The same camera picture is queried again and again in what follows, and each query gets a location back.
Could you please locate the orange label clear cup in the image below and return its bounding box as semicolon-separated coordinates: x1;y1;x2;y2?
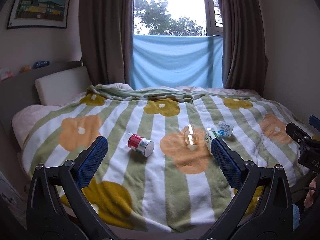
183;124;198;147

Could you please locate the blue label cut bottle cup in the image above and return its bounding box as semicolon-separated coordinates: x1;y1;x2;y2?
217;121;234;137

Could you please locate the green label cut bottle cup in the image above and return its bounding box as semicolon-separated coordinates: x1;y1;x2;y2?
204;127;217;154

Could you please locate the red label cut bottle cup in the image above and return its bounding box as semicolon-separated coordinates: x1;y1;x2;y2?
127;133;155;157

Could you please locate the person's right hand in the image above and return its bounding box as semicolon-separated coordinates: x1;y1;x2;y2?
304;178;317;209

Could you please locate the floral striped fleece blanket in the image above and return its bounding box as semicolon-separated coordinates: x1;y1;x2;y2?
22;84;308;233

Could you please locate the right brown curtain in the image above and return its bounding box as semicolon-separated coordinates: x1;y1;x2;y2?
218;0;268;95

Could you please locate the brown curtain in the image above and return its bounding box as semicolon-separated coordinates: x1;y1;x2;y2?
218;0;268;95
79;0;133;85

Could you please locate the white headboard cushion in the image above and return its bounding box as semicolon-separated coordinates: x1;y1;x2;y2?
35;66;91;105

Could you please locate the orange toy figure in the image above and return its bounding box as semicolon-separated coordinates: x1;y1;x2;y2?
20;66;31;73

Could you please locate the pink white packet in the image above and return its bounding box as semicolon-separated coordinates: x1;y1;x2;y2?
0;68;13;82

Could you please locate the blue toy car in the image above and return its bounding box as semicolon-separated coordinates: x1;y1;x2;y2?
33;61;50;69

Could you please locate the window shutter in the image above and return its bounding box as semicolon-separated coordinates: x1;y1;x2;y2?
204;0;223;36

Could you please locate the light blue hanging sheet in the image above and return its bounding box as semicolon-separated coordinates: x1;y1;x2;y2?
130;34;223;89

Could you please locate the left brown curtain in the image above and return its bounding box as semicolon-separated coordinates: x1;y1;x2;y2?
79;0;133;85

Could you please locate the framed harbour picture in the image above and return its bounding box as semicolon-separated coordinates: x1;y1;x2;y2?
7;0;70;29

